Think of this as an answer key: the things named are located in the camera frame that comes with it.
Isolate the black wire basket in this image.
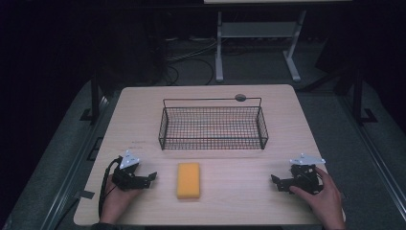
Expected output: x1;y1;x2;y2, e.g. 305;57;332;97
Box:
158;97;269;151

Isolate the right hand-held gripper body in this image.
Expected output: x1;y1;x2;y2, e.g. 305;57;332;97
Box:
277;152;327;196

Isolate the person's left hand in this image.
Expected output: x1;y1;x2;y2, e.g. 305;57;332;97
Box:
100;174;143;225

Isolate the black metal stand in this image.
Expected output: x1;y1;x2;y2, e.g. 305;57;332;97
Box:
350;68;378;125
79;68;104;124

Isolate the person's right hand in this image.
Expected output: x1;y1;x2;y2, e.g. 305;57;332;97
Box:
289;166;347;230

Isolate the white metal desk frame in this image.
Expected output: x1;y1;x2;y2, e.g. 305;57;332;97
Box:
214;9;307;83

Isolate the bundle of floor cables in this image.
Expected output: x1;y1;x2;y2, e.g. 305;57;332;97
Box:
162;37;221;86

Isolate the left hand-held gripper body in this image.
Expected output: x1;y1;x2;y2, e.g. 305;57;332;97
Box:
111;149;151;192

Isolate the black cable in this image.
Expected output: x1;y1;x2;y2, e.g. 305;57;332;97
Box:
98;156;123;219

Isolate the yellow sponge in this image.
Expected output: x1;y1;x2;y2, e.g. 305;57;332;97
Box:
176;162;201;200

